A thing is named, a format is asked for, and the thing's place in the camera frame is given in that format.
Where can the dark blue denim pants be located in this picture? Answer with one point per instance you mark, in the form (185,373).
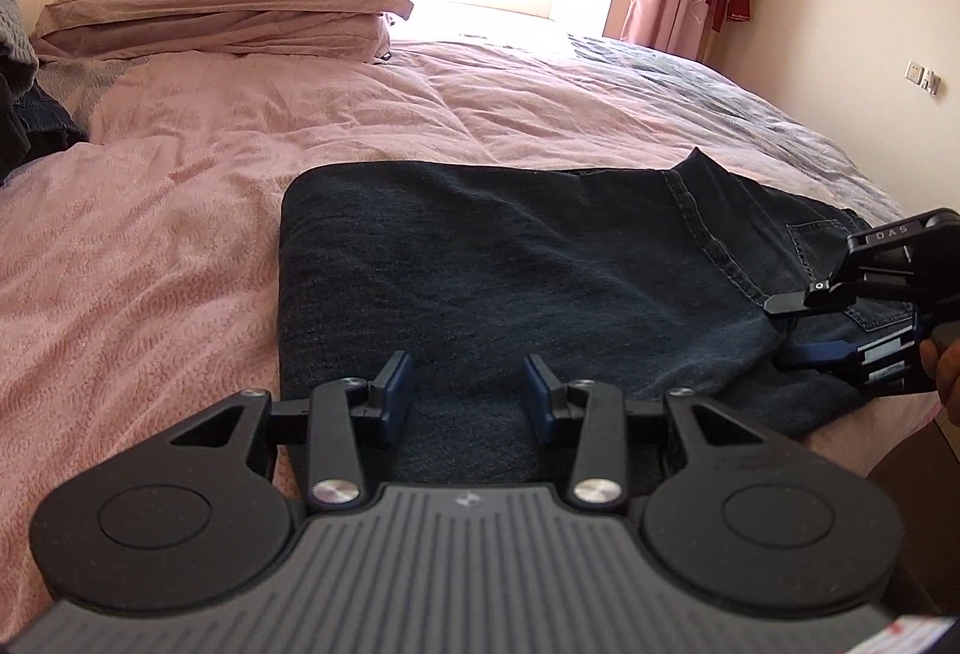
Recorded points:
(487,249)

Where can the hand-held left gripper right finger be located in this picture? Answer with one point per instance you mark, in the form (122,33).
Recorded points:
(536,399)

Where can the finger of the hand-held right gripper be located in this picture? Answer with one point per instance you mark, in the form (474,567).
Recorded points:
(814,352)
(817,295)

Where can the dark denim garment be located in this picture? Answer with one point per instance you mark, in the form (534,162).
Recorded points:
(49,114)

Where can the black garment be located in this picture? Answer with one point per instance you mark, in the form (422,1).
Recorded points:
(6,121)

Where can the white plug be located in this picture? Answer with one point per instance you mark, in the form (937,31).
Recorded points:
(932,82)

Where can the pink duvet with grey pattern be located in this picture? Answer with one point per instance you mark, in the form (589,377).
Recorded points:
(187,211)

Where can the white wall socket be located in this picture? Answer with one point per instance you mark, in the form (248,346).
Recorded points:
(914,73)

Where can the person's right hand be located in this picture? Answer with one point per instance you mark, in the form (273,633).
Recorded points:
(946,376)

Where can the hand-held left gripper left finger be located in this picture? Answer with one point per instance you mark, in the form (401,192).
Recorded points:
(401,391)

